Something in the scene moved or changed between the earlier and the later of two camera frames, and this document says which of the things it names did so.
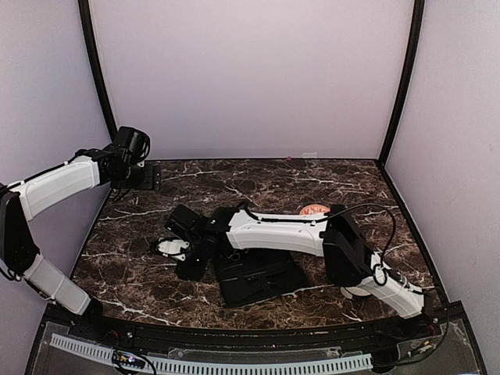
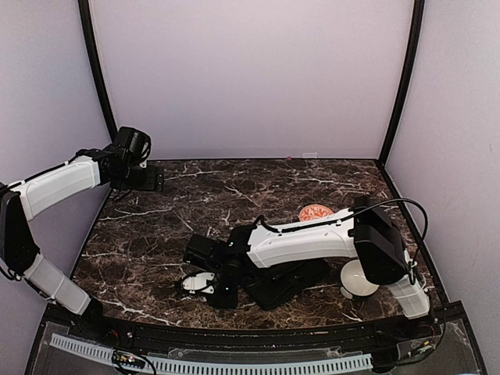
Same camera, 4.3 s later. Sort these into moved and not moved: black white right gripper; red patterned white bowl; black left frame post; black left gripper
Moved: black white right gripper
Not moved: red patterned white bowl; black left frame post; black left gripper
